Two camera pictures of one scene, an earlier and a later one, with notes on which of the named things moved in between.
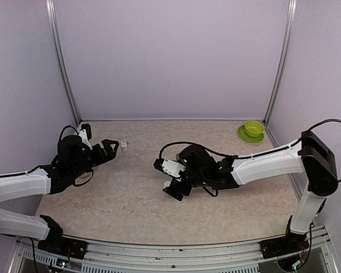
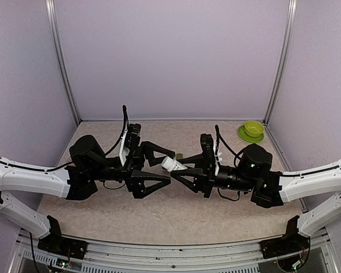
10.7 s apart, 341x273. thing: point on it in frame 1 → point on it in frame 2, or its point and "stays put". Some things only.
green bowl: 254,128 stays put
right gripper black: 174,187 → 202,182
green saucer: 242,134 stays put
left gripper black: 110,154 → 135,178
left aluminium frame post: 55,44 stays put
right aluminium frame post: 287,37 stays put
